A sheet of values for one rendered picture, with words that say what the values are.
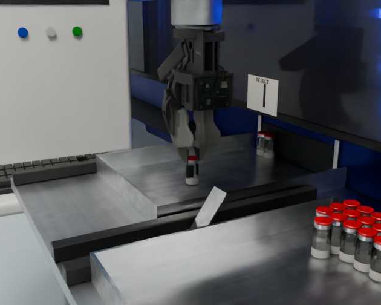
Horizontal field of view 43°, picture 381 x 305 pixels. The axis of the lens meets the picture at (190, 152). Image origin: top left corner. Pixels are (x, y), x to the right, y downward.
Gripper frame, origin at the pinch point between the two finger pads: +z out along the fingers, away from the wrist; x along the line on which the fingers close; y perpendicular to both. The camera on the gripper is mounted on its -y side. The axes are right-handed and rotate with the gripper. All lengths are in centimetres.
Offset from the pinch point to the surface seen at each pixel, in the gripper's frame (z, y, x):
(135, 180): 5.2, -5.4, -7.8
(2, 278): 94, -140, -21
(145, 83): 0, -70, 22
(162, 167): 5.3, -9.3, -0.8
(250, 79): -10.7, -2.8, 13.6
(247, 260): 5.2, 26.1, -6.5
